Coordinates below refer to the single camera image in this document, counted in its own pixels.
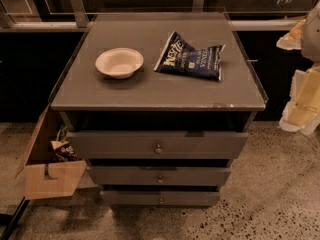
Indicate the grey drawer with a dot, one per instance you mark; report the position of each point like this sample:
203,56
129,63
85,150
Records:
160,198
157,144
168,176

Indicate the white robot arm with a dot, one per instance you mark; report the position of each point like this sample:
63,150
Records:
313,33

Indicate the grey drawer cabinet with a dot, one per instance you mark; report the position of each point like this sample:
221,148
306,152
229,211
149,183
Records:
88,100

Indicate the grey bottom drawer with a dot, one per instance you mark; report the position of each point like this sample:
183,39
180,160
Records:
160,198

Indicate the grey top drawer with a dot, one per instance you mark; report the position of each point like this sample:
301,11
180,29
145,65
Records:
157,144

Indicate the blue kettle chips bag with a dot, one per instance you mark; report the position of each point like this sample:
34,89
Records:
179,57

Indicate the white paper bowl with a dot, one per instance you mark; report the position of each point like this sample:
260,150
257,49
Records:
119,63

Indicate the snack bags in box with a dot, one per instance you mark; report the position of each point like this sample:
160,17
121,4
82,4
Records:
63,151

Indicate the cardboard box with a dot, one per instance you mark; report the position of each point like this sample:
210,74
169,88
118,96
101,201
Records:
44,176

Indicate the black floor bar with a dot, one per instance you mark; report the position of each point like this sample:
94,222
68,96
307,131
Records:
11,221

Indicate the metal railing frame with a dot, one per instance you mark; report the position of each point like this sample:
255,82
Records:
244,15

